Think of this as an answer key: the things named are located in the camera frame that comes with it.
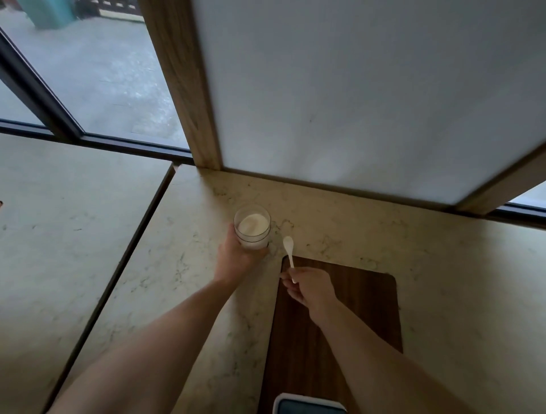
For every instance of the person's right fingers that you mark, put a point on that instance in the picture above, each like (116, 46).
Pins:
(292, 283)

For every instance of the wooden window post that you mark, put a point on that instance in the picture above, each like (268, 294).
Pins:
(183, 81)

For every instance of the person's left hand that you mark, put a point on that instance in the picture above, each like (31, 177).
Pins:
(232, 262)

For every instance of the dark wooden cutting board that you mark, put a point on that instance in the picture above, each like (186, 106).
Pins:
(328, 337)

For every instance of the teal bin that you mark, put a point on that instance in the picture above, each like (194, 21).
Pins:
(51, 12)

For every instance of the person's right hand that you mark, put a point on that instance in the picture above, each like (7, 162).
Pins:
(309, 288)

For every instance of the wooden frame rail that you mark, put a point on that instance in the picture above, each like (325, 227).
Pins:
(503, 183)

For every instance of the white container with teal lid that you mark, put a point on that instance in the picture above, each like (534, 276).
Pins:
(309, 405)

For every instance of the person's left thumb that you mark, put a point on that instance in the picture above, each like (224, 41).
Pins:
(232, 234)

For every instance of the white plastic spoon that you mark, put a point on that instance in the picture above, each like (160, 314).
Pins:
(289, 251)

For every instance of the glass jar with white powder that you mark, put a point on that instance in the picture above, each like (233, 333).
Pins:
(252, 228)

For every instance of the person's left forearm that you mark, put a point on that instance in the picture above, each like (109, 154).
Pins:
(149, 354)

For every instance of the person's right forearm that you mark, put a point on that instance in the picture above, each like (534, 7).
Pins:
(384, 366)

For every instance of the black window frame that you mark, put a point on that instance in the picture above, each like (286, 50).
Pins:
(64, 123)

